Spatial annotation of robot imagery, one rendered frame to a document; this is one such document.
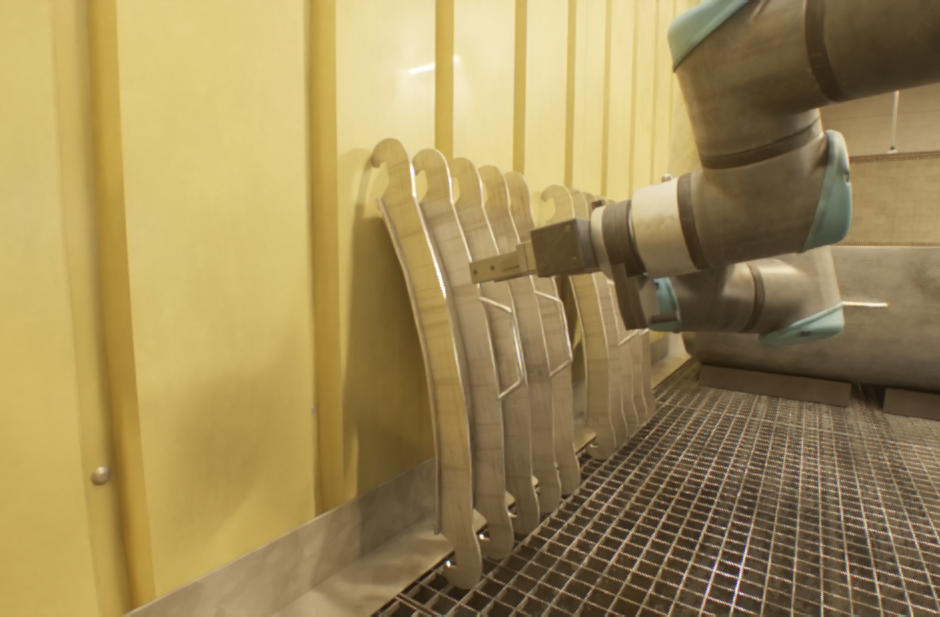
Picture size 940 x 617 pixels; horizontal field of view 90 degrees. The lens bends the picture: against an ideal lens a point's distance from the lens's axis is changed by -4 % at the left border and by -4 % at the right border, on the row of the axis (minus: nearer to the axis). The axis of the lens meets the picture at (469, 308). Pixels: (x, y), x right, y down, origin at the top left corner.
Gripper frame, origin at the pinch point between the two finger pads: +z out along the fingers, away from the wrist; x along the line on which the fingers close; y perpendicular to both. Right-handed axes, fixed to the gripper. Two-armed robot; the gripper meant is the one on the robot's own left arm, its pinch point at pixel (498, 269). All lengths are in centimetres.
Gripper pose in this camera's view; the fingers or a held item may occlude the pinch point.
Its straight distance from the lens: 58.4
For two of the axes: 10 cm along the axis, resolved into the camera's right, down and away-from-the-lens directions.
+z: -8.0, 1.5, 5.8
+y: -1.7, -9.8, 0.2
